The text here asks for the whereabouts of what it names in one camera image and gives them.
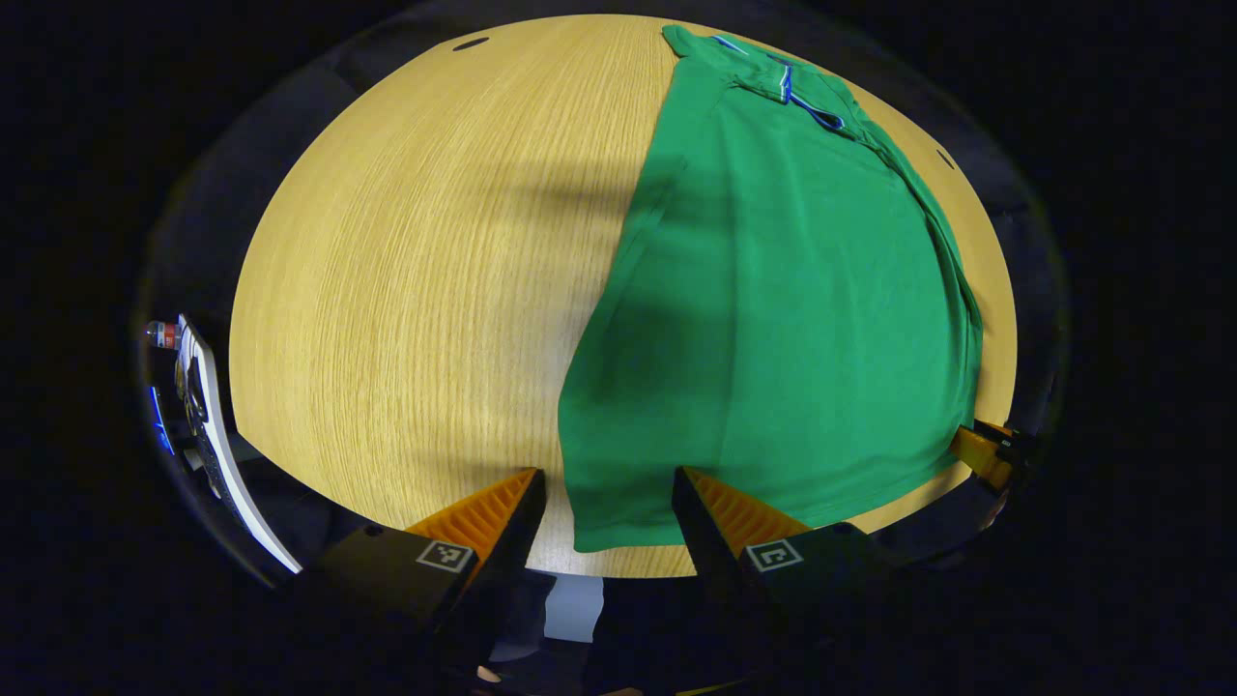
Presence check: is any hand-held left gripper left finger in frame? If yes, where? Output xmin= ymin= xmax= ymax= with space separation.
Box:
xmin=288 ymin=468 xmax=548 ymax=678

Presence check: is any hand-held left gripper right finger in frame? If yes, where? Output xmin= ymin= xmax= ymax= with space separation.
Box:
xmin=672 ymin=466 xmax=931 ymax=678

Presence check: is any green T-shirt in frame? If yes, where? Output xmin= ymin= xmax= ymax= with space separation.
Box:
xmin=558 ymin=24 xmax=985 ymax=554

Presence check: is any white board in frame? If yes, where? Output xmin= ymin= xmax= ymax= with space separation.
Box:
xmin=176 ymin=317 xmax=302 ymax=575

